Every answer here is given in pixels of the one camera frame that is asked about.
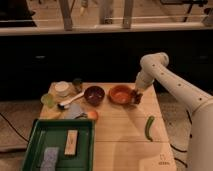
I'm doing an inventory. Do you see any dark purple grape bunch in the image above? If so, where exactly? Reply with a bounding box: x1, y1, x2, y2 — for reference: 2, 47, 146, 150
131, 90, 143, 104

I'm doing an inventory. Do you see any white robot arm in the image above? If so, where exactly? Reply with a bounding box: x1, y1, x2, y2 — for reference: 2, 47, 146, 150
135, 52, 213, 171

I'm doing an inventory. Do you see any red bowl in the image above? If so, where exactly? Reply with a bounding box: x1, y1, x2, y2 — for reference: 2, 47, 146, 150
108, 85, 132, 105

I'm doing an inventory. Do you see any dark purple bowl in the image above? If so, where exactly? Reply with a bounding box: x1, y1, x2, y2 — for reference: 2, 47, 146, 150
84, 86, 105, 106

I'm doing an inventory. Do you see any orange peach fruit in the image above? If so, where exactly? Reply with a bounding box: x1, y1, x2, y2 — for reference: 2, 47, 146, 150
87, 110, 98, 121

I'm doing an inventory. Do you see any dark small jar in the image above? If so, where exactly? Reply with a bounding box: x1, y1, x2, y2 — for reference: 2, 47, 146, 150
72, 78, 82, 93

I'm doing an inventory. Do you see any grey folded cloth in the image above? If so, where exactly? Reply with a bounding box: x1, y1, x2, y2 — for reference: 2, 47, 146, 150
65, 103, 85, 119

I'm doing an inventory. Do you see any white round container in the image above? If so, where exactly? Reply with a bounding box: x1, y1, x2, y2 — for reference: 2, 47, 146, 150
54, 81, 70, 97

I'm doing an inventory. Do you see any white plastic spoon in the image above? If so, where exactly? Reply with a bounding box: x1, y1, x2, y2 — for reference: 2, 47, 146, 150
58, 92, 84, 109

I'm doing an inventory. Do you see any wooden block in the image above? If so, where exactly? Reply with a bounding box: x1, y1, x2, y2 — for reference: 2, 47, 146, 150
64, 130, 78, 155

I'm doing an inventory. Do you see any green plastic tray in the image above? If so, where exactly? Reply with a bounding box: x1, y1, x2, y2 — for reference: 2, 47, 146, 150
21, 119, 95, 171

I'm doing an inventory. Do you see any blue grey sponge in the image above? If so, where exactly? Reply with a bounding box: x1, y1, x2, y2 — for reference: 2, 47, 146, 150
40, 147, 59, 171

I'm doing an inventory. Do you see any black cable right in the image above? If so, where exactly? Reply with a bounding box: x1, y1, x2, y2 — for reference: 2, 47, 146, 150
170, 109, 193, 168

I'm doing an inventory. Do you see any black cable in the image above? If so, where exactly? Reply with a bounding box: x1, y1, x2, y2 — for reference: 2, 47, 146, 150
0, 112, 30, 144
170, 109, 193, 168

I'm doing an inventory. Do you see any black cable left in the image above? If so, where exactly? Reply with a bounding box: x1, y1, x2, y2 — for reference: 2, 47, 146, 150
0, 112, 30, 144

